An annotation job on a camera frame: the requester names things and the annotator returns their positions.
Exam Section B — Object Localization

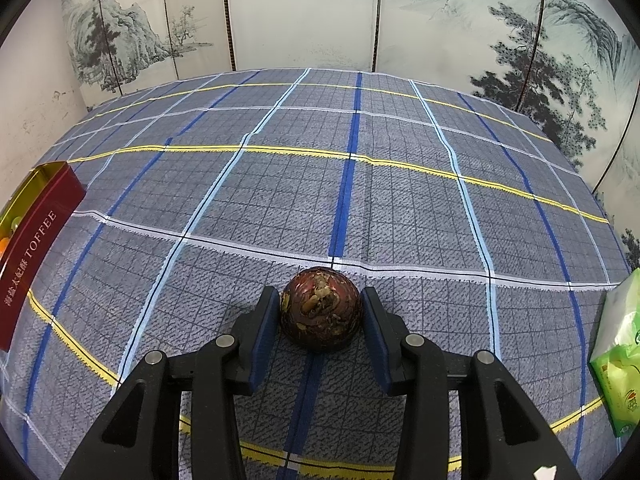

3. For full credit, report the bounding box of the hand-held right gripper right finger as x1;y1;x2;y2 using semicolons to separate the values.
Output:
360;286;583;480

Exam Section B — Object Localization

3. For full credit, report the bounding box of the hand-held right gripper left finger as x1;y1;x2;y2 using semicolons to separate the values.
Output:
60;286;281;480

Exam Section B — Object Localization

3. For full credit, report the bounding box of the dark brown water chestnut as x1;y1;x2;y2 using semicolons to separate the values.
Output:
279;267;363;353

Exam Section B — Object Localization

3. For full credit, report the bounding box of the red tin box gold inside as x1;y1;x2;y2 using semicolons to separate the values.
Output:
0;161;87;352

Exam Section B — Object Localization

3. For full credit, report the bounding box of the blue grey plaid tablecloth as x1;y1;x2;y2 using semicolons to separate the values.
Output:
0;67;633;480

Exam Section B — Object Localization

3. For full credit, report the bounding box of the green tissue packet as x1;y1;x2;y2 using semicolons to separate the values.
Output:
589;267;640;438

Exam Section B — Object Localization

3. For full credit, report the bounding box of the ink landscape folding screen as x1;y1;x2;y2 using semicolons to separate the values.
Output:
60;0;640;261

